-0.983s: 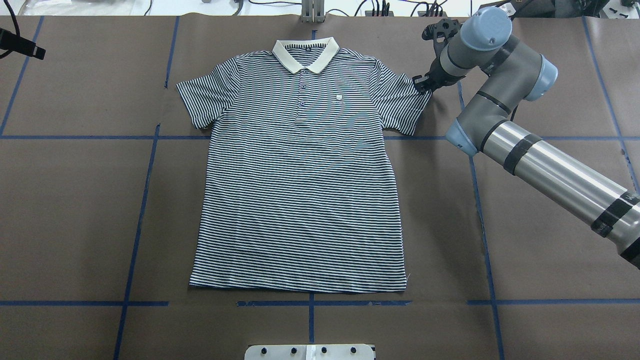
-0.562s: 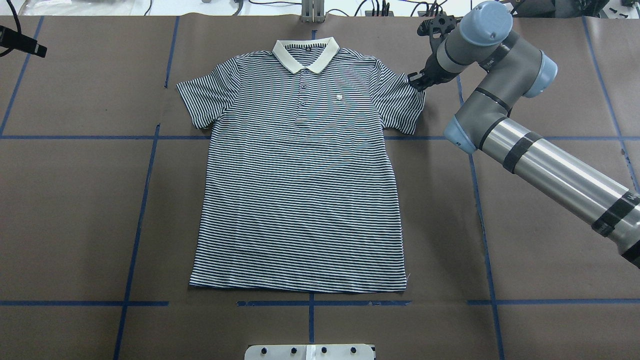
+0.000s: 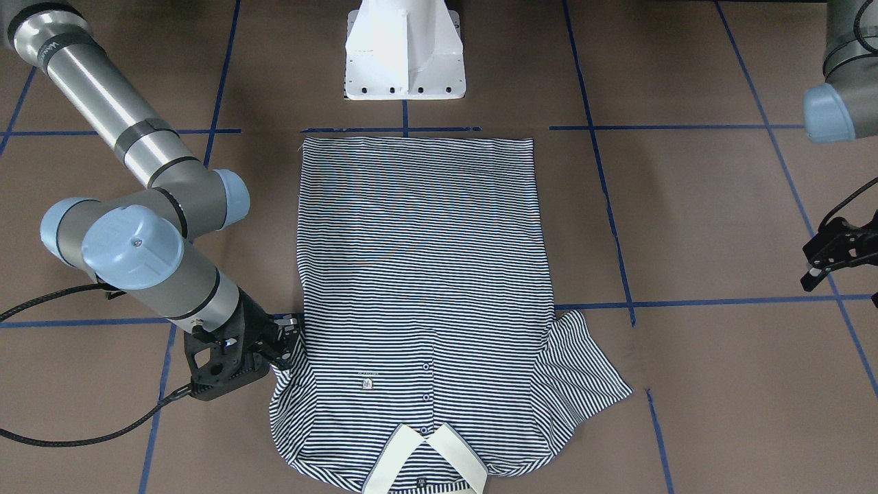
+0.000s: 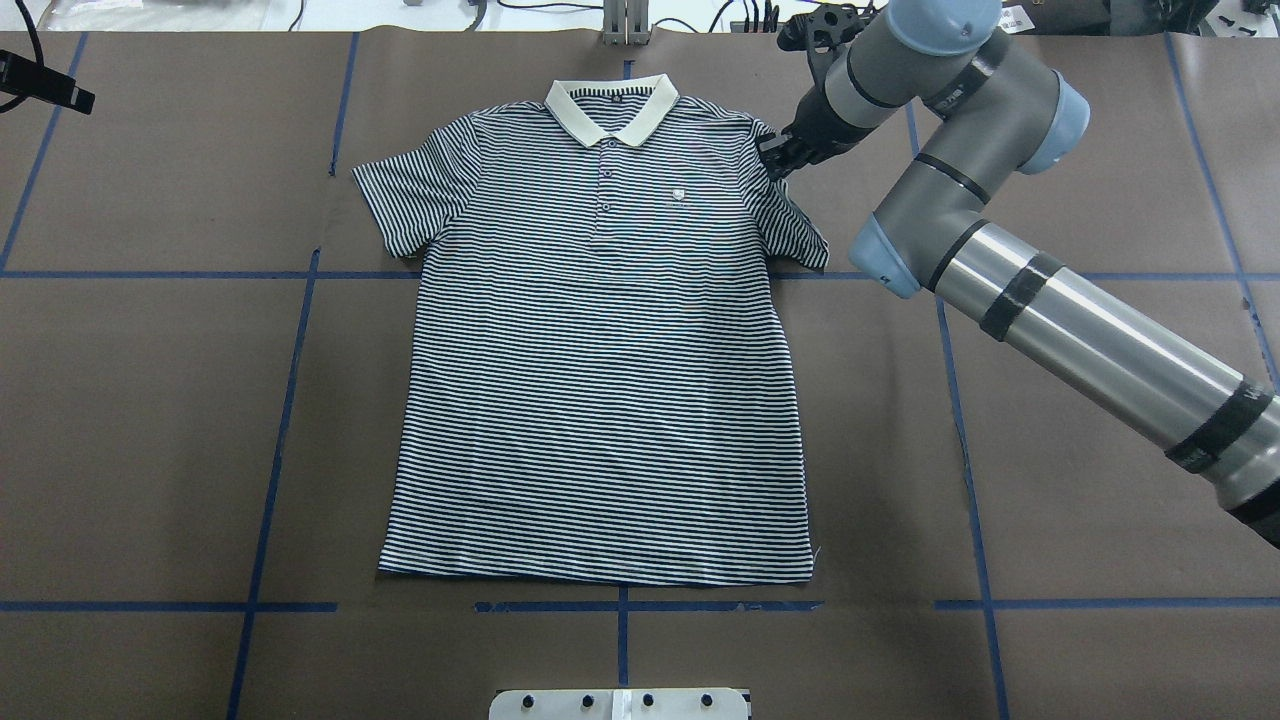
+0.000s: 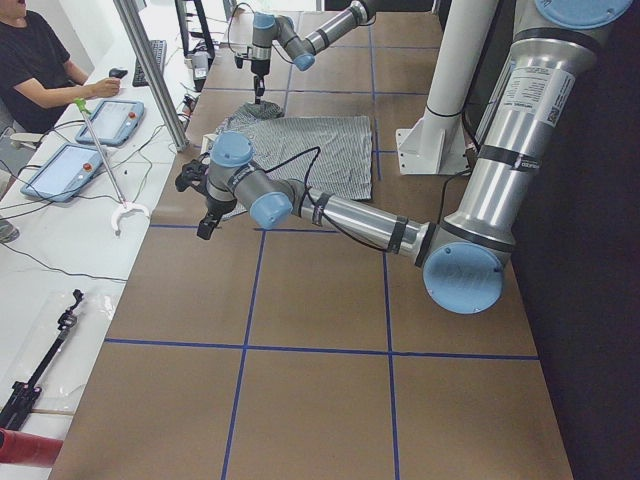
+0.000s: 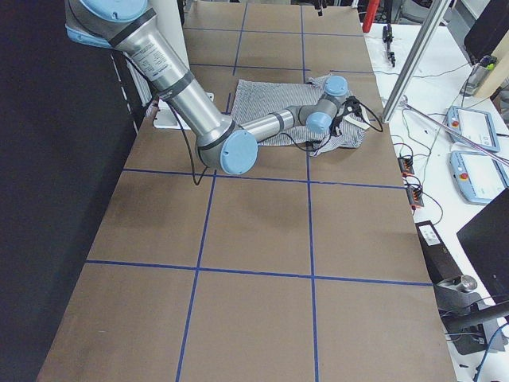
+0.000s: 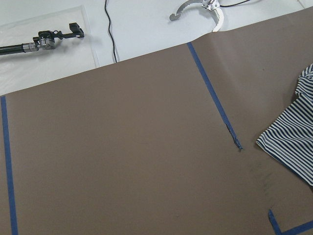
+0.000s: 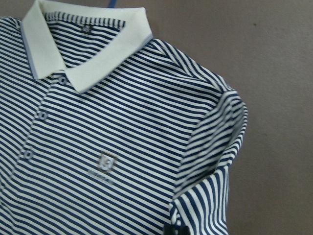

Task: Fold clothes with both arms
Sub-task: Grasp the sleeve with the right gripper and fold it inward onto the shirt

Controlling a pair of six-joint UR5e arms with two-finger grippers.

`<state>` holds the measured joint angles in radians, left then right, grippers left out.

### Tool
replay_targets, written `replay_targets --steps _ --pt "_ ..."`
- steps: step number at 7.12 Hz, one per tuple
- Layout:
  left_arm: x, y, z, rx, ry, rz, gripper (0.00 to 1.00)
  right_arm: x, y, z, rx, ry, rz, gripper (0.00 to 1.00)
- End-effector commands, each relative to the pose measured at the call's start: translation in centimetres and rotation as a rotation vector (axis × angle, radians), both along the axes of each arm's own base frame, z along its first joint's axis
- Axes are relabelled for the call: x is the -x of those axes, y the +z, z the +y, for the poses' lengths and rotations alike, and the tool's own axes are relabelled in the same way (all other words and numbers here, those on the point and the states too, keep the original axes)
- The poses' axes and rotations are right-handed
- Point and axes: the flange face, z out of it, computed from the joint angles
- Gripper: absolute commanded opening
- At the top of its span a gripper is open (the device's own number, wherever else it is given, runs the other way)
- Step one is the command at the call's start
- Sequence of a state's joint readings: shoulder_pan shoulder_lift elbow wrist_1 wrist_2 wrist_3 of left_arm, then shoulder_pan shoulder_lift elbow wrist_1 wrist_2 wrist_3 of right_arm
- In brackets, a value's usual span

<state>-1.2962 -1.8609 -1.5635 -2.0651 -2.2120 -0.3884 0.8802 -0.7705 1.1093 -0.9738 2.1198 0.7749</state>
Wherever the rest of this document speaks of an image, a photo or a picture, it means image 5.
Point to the white reacher grabber stick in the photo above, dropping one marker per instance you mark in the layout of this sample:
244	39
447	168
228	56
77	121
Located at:
125	207

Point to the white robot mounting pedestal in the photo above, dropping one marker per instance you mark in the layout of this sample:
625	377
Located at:
435	145

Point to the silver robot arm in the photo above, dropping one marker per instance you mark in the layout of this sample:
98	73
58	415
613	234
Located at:
462	256
269	28

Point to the aluminium frame post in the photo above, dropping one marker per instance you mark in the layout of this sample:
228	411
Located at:
140	43

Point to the person in black shirt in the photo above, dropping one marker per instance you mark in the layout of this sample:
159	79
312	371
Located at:
38	78

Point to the blue teach pendant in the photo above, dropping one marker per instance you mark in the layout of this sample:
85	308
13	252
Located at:
64	174
114	121

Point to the blue white striped polo shirt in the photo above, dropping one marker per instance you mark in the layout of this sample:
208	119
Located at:
332	153

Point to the black tripod stick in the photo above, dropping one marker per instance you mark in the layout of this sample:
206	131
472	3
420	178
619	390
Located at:
25	393

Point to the red cylinder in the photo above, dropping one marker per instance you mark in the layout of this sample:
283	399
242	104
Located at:
19	448

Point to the near blue teach pendant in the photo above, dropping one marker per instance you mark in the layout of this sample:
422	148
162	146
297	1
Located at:
64	174

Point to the far blue teach pendant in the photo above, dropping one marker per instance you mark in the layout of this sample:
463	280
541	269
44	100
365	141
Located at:
114	121

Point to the black computer mouse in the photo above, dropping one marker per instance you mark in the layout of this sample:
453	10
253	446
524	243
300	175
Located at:
117	73

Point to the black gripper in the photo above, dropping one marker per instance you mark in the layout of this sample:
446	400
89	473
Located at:
259	67
216	205

